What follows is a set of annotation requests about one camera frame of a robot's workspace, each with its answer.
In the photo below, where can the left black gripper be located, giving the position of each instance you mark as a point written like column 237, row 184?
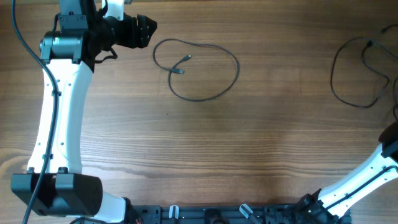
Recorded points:
column 137, row 35

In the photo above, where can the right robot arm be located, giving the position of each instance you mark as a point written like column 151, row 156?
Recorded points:
column 330, row 204

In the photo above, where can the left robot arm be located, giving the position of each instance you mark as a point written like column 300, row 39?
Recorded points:
column 53, row 184

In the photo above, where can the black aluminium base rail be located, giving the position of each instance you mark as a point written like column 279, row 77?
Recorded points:
column 270, row 214

